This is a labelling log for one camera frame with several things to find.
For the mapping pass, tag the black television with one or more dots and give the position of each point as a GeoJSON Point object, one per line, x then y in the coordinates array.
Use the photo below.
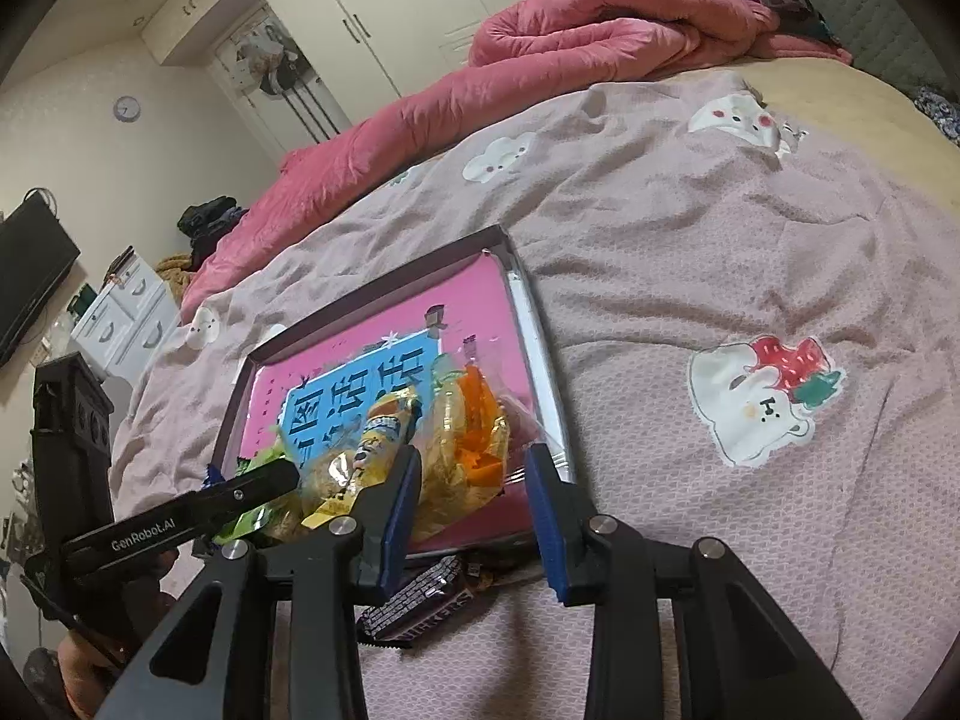
{"type": "Point", "coordinates": [30, 277]}

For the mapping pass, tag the pink quilt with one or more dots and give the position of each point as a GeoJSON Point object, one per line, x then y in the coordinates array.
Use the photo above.
{"type": "Point", "coordinates": [420, 120]}

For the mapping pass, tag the orange noodle snack packet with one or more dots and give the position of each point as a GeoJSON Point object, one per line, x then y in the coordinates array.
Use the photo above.
{"type": "Point", "coordinates": [465, 427]}

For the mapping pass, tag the dark chocolate bar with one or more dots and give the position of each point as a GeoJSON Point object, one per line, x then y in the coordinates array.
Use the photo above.
{"type": "Point", "coordinates": [427, 604]}

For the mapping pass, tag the grey quilted headboard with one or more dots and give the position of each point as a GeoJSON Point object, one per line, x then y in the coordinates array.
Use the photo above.
{"type": "Point", "coordinates": [885, 15]}

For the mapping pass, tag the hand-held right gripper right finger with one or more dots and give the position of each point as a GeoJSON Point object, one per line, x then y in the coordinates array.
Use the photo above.
{"type": "Point", "coordinates": [547, 525]}

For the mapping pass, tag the long yellow snack packet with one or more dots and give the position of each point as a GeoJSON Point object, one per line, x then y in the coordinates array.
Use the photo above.
{"type": "Point", "coordinates": [382, 427]}

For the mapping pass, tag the light green snack packet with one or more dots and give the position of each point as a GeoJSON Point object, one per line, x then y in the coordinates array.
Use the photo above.
{"type": "Point", "coordinates": [241, 529]}

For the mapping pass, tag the round wall clock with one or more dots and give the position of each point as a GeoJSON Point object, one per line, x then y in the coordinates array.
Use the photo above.
{"type": "Point", "coordinates": [127, 108]}

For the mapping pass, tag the person's left hand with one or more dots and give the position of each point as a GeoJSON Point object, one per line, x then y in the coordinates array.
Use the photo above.
{"type": "Point", "coordinates": [82, 671]}

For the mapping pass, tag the hanging bags on rack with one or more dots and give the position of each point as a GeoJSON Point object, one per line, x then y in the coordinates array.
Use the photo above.
{"type": "Point", "coordinates": [270, 60]}

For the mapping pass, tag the pink book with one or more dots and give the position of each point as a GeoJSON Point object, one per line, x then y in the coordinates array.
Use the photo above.
{"type": "Point", "coordinates": [480, 300]}

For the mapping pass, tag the beige bed sheet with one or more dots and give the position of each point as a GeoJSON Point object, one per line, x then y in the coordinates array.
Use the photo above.
{"type": "Point", "coordinates": [840, 105]}

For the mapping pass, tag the folded striped clothes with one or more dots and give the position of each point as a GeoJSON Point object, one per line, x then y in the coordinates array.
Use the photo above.
{"type": "Point", "coordinates": [787, 4]}

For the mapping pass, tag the pile of dark clothes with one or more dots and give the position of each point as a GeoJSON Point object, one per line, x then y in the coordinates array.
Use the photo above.
{"type": "Point", "coordinates": [210, 221]}

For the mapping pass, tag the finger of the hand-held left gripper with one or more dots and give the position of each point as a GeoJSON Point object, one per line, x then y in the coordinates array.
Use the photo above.
{"type": "Point", "coordinates": [215, 477]}
{"type": "Point", "coordinates": [255, 487]}

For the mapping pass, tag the white drawer cabinet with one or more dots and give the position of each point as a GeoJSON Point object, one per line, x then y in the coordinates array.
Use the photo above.
{"type": "Point", "coordinates": [127, 322]}

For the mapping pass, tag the white wardrobe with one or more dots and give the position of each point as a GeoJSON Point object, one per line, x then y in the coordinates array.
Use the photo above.
{"type": "Point", "coordinates": [397, 0]}

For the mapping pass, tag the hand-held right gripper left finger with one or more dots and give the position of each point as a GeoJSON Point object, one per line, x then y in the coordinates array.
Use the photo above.
{"type": "Point", "coordinates": [394, 517]}

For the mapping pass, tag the dark shallow tray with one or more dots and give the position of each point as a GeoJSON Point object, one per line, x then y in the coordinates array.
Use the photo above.
{"type": "Point", "coordinates": [231, 420]}

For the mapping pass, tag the dark green box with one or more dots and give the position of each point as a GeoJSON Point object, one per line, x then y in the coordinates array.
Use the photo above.
{"type": "Point", "coordinates": [80, 301]}

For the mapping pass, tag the dark floral pillow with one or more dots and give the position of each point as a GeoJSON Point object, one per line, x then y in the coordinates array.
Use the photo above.
{"type": "Point", "coordinates": [937, 112]}

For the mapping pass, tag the brown knitted throw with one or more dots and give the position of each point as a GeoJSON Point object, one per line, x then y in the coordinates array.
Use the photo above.
{"type": "Point", "coordinates": [176, 274]}

